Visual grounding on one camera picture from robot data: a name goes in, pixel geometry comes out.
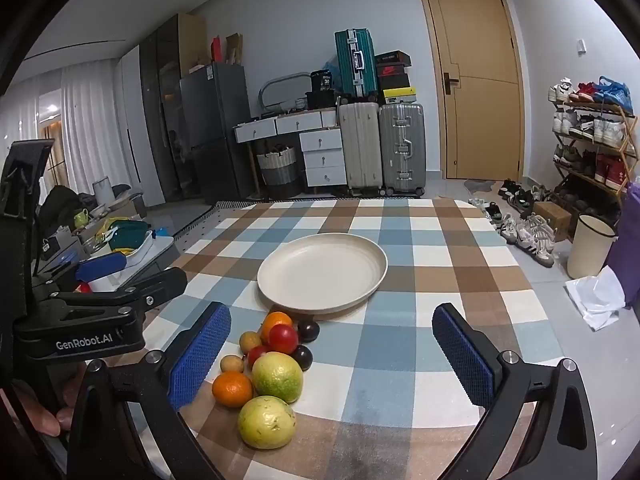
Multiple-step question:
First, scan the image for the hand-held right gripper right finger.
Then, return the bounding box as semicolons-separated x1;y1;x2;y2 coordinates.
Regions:
432;302;598;480

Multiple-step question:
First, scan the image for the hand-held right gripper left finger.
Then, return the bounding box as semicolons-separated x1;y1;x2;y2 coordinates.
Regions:
67;301;236;480

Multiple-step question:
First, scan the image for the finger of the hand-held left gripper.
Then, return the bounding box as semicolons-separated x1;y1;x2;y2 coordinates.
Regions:
32;251;129;291
47;266;189;323

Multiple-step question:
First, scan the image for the orange mandarin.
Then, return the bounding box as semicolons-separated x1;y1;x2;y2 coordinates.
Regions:
212;371;254;408
261;311;294;341

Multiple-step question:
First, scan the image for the yellow-green guava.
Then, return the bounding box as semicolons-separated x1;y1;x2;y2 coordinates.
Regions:
251;352;304;404
237;395;297;450

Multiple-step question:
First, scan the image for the cream round plate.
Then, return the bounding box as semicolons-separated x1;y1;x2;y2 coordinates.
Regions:
257;233;389;316

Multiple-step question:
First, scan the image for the person's left hand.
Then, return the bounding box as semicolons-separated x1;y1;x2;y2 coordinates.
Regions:
10;362;88;438

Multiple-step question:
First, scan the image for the white tray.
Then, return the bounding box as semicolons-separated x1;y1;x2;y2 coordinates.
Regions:
120;232;177;273

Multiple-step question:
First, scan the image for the green basin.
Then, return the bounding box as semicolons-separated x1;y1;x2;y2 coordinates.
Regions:
107;220;151;252

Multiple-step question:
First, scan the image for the black backpack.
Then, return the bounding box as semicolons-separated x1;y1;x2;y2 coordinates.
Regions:
39;185;98;241

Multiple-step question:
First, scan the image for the checked tablecloth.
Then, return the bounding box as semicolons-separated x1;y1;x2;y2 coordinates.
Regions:
135;197;568;480

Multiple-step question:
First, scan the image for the white curtain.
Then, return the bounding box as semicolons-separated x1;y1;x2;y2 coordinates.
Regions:
0;57;141;201

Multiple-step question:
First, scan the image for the scattered pile of shoes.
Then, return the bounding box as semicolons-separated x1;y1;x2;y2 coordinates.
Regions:
469;177;558;268

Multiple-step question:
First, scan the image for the white plastic bag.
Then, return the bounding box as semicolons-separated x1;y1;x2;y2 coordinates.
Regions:
565;265;627;332

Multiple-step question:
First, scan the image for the cream waste bin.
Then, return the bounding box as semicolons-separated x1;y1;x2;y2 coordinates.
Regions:
566;215;617;280

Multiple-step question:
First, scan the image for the small cardboard box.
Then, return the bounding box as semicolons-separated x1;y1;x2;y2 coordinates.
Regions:
532;201;572;242

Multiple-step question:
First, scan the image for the dark tall cabinet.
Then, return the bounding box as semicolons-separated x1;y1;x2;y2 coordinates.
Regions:
140;13;208;206

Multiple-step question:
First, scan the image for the woven laundry basket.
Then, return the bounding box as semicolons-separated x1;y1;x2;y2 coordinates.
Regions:
257;147;301;200

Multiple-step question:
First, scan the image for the grey refrigerator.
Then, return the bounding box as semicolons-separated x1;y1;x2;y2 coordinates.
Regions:
180;63;257;205

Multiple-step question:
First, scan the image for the purple cloth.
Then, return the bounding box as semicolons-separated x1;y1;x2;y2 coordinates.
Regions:
605;195;640;311

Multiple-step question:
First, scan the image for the white drawer desk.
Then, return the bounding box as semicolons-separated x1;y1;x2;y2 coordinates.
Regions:
234;109;348;197

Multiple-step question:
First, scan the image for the silver suitcase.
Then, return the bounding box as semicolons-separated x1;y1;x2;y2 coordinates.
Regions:
378;103;427;197

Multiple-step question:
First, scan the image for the beige suitcase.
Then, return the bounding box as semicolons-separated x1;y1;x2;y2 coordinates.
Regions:
338;102;384;198

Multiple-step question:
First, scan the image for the large cardboard box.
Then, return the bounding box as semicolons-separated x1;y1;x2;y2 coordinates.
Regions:
177;12;208;78

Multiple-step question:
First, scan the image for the tan wooden door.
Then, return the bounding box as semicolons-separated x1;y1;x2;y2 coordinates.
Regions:
416;0;526;182

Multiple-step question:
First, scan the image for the wooden shoe rack with shoes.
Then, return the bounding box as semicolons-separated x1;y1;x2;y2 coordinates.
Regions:
547;76;640;216

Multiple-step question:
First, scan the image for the black bag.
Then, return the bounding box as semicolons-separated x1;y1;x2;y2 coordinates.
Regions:
310;70;336;94

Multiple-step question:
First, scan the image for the yellow black shoe box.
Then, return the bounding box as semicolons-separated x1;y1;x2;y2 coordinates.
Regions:
381;86;419;106

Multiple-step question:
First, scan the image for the teal suitcase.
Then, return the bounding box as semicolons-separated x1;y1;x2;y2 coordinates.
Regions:
334;29;378;101

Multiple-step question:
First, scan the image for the oval metal frame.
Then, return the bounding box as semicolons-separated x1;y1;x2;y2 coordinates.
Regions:
258;73;312;113

